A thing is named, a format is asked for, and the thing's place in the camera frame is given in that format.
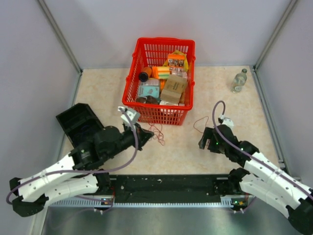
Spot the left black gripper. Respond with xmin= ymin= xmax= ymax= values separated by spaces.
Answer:
xmin=105 ymin=122 xmax=154 ymax=160

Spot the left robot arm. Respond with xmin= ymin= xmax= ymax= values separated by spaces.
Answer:
xmin=6 ymin=123 xmax=154 ymax=217

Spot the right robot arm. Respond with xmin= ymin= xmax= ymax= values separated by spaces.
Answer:
xmin=199 ymin=125 xmax=313 ymax=235

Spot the brown wrapped package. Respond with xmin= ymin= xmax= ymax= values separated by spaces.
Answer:
xmin=136 ymin=95 xmax=159 ymax=105

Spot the teal tissue box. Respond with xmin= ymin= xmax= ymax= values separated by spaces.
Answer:
xmin=137 ymin=79 xmax=160 ymax=98

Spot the brown cardboard box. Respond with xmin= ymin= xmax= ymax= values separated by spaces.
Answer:
xmin=160 ymin=74 xmax=187 ymax=104

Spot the orange black bottle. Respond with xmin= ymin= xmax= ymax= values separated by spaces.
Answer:
xmin=138 ymin=67 xmax=152 ymax=82

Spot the clear glass bottle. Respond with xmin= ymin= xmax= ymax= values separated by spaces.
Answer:
xmin=231 ymin=69 xmax=247 ymax=93

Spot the black divided tray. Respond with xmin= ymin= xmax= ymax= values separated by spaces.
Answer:
xmin=56 ymin=103 xmax=104 ymax=148

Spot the striped sponge pack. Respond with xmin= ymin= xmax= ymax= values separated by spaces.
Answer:
xmin=152 ymin=66 xmax=170 ymax=80

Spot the pink white packet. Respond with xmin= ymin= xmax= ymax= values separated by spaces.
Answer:
xmin=169 ymin=67 xmax=188 ymax=79

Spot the orange snack box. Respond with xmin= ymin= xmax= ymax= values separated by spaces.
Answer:
xmin=167 ymin=53 xmax=185 ymax=67

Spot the red plastic basket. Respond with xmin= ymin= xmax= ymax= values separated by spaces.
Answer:
xmin=122 ymin=37 xmax=196 ymax=126

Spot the yellow bag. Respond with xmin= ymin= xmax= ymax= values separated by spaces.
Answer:
xmin=163 ymin=50 xmax=189 ymax=72

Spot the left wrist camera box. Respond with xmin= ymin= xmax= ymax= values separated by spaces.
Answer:
xmin=118 ymin=106 xmax=140 ymax=126

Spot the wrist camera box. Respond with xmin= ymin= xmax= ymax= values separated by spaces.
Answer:
xmin=218 ymin=114 xmax=235 ymax=129
xmin=118 ymin=106 xmax=140 ymax=126

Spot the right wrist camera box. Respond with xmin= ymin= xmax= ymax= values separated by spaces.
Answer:
xmin=218 ymin=114 xmax=235 ymax=129

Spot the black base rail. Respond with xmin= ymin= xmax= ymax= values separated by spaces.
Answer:
xmin=103 ymin=174 xmax=245 ymax=204

